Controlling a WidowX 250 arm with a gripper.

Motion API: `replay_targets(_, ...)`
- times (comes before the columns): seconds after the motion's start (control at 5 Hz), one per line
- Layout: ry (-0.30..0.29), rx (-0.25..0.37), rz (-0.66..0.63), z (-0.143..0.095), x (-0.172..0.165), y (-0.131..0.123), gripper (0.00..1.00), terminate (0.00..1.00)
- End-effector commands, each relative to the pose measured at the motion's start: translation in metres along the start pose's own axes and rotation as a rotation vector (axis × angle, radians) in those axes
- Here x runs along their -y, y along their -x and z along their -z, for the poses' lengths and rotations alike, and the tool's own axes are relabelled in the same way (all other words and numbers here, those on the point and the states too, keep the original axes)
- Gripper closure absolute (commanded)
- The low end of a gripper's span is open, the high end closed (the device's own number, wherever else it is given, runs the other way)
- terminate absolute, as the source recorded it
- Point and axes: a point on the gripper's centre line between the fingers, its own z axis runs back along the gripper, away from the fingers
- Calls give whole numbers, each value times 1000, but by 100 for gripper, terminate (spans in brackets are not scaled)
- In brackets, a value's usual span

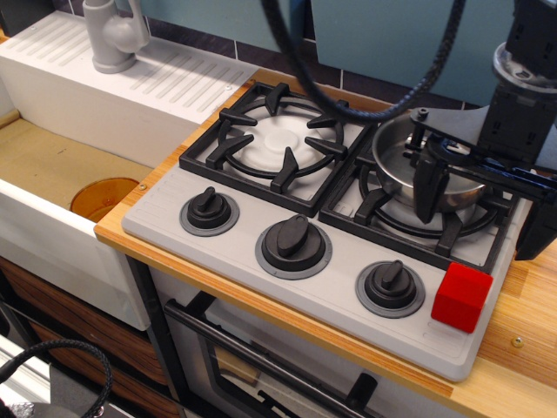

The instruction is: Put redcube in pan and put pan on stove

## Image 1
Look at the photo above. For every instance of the stainless steel pan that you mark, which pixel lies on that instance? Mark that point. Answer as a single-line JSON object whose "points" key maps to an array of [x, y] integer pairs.
{"points": [[395, 172]]}

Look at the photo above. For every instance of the black right burner grate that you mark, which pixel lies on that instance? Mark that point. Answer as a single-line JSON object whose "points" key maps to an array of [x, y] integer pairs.
{"points": [[482, 236]]}

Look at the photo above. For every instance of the red wooden cube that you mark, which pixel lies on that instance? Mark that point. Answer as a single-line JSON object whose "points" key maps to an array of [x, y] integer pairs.
{"points": [[461, 297]]}

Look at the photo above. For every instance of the white toy sink unit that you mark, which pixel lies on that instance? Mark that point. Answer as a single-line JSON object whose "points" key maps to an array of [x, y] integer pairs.
{"points": [[65, 125]]}

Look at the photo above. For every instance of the wooden drawer fronts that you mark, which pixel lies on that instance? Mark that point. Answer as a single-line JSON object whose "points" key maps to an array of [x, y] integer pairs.
{"points": [[33, 311]]}

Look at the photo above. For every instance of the black stove knob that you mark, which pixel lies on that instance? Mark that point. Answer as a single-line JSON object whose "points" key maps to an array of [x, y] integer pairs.
{"points": [[390, 289], [293, 249], [209, 213]]}

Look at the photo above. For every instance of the black burner grate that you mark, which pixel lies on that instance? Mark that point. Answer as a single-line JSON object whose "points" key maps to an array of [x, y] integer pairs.
{"points": [[274, 148], [482, 236]]}

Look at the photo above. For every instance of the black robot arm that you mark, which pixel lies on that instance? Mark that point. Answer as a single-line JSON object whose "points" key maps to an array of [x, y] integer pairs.
{"points": [[531, 43]]}

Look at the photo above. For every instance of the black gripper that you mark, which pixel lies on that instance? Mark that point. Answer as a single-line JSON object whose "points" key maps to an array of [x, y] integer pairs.
{"points": [[515, 132]]}

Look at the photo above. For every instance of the black left stove knob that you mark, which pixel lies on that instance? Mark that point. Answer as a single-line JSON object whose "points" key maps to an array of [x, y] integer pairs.
{"points": [[209, 213]]}

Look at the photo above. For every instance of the black right stove knob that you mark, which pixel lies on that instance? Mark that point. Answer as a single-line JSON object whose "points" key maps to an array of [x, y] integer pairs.
{"points": [[390, 289]]}

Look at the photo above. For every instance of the black middle stove knob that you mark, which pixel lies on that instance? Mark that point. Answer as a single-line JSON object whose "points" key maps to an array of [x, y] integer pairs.
{"points": [[293, 249]]}

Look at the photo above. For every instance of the grey toy stove top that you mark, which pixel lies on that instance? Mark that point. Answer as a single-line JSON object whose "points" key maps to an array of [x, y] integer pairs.
{"points": [[328, 296]]}

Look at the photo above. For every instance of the oven door with black handle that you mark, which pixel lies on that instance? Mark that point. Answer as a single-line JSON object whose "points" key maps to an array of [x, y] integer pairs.
{"points": [[252, 368]]}

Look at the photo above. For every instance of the black left burner grate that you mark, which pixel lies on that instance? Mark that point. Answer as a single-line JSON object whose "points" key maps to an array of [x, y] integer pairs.
{"points": [[274, 148]]}

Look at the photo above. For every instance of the grey toy faucet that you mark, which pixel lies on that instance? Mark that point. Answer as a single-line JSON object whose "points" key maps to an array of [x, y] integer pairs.
{"points": [[115, 40]]}

